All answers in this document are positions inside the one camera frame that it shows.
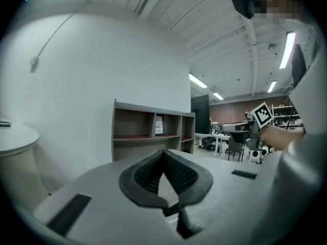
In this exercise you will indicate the metal shelf rack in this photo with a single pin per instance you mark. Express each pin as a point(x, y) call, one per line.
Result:
point(281, 116)

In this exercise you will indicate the person's face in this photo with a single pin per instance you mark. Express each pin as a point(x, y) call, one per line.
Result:
point(278, 1)

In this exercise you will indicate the black side chair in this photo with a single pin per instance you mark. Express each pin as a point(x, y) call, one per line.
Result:
point(236, 145)

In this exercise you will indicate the black curtain panel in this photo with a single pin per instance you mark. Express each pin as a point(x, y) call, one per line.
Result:
point(200, 113)

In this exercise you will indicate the person's grey shirt torso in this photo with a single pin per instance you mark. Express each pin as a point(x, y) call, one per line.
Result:
point(306, 111)

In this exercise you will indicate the ceiling light strip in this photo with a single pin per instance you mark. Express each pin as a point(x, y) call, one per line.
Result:
point(198, 80)
point(287, 50)
point(218, 96)
point(272, 86)

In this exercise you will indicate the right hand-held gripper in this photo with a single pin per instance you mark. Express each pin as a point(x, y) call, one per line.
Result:
point(263, 115)

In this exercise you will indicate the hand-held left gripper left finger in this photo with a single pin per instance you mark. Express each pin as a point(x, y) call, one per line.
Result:
point(143, 177)

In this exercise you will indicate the long white workbench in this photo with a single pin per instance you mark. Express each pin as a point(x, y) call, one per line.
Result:
point(214, 136)

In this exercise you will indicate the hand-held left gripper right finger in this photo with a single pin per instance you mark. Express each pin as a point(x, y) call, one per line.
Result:
point(184, 175)

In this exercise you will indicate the white round table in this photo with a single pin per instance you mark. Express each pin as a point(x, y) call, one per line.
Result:
point(18, 142)

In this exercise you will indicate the grey wooden shelf hutch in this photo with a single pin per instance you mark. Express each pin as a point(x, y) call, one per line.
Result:
point(143, 143)

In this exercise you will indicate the person's right forearm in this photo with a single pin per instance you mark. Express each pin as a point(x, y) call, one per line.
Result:
point(281, 136)

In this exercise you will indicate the framed picture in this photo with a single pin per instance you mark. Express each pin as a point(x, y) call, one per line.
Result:
point(159, 125)

